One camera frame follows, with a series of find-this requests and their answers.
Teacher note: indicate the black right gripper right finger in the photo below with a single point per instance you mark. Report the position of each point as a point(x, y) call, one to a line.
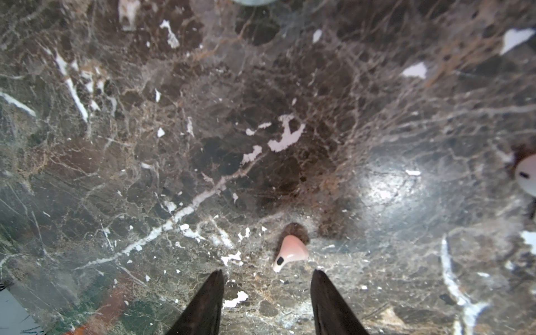
point(332, 315)

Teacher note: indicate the white earbud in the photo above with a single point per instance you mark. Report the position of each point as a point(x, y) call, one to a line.
point(525, 174)

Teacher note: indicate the white round earbud case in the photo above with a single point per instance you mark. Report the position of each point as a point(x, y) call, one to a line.
point(254, 3)

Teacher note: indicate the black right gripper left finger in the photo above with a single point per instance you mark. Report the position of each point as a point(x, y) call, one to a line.
point(203, 314)

